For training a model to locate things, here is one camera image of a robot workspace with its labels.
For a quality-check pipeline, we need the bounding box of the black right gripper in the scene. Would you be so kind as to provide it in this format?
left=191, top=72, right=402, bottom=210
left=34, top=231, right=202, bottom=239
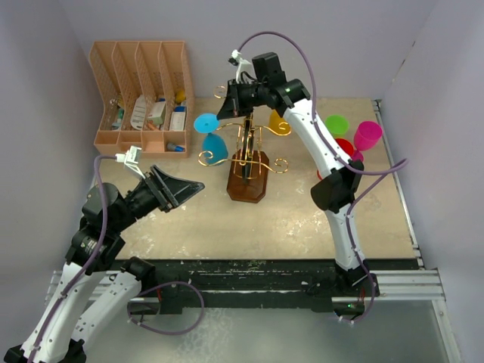
left=216, top=79, right=267, bottom=121

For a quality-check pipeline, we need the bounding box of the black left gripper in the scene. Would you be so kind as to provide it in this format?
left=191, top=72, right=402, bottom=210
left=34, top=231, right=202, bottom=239
left=110, top=164, right=203, bottom=233

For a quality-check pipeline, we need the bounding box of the blue wine glass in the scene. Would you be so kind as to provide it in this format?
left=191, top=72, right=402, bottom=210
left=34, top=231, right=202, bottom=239
left=194, top=113, right=228, bottom=166

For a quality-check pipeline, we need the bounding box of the yellow wine glass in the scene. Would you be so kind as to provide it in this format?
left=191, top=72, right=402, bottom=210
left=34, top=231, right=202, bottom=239
left=268, top=110, right=291, bottom=136

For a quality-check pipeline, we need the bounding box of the gold black wine glass rack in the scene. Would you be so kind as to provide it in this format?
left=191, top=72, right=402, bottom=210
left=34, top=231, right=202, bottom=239
left=197, top=85, right=292, bottom=204

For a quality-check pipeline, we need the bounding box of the green wine glass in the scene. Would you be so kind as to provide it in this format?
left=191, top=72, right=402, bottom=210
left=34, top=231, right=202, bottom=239
left=324, top=114, right=349, bottom=138

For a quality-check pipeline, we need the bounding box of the red wine glass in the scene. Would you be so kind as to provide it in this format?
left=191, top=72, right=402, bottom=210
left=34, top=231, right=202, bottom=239
left=315, top=138, right=355, bottom=180

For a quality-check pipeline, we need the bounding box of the pink wine glass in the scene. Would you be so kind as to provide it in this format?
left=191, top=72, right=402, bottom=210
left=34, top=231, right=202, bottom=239
left=352, top=121, right=383, bottom=161

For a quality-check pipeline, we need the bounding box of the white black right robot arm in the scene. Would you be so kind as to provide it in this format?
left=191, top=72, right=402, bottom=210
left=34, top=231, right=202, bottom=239
left=217, top=51, right=368, bottom=296

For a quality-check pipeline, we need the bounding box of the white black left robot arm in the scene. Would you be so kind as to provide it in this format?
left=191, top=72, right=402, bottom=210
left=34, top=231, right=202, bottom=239
left=4, top=166, right=205, bottom=362

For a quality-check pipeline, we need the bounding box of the grey blue cylinder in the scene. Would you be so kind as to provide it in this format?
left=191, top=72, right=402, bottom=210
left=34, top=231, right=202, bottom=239
left=166, top=142, right=185, bottom=152

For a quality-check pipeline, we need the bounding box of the yellow small object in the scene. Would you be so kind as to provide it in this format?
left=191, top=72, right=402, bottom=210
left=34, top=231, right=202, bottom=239
left=175, top=89, right=186, bottom=104

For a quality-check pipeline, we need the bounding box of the white blue box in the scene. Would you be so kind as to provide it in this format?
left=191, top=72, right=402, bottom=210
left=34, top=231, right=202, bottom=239
left=169, top=105, right=187, bottom=132

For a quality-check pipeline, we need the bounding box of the white medicine box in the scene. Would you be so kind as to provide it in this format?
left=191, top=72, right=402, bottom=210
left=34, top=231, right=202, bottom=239
left=147, top=101, right=166, bottom=127

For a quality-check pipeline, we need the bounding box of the peach plastic file organizer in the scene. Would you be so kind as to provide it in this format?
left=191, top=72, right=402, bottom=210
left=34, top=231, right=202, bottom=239
left=88, top=40, right=195, bottom=160

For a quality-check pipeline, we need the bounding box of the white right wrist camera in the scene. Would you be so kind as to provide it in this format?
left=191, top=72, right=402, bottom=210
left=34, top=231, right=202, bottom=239
left=228, top=49, right=253, bottom=83

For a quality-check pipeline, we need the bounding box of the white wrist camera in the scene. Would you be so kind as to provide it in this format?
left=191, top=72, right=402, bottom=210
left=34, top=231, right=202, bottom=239
left=115, top=145, right=145, bottom=180
left=228, top=49, right=253, bottom=83

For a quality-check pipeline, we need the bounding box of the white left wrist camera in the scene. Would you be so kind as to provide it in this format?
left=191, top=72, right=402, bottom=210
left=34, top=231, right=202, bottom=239
left=115, top=145, right=145, bottom=180

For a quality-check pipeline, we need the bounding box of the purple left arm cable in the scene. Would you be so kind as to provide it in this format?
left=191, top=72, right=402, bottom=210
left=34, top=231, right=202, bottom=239
left=26, top=153, right=128, bottom=363

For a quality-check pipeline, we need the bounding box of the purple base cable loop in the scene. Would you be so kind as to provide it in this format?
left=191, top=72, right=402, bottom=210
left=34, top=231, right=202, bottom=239
left=126, top=281, right=205, bottom=336

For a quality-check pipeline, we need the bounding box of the aluminium table frame rail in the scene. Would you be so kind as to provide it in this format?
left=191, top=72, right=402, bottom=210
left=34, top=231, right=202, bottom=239
left=67, top=257, right=445, bottom=317

